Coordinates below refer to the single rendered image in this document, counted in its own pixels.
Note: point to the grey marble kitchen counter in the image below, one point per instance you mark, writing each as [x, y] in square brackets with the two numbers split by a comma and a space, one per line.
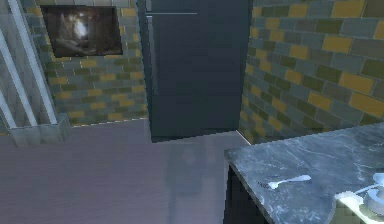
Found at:
[310, 166]

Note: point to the white sink tap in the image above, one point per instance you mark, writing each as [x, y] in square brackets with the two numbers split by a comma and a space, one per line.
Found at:
[375, 196]

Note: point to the white framed window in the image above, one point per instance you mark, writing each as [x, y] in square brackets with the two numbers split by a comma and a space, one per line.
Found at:
[28, 76]

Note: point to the dark grey fridge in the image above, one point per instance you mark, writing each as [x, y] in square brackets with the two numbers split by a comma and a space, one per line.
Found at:
[196, 73]

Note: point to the dark framed wall picture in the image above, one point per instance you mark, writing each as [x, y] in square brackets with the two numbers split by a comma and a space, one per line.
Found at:
[83, 31]

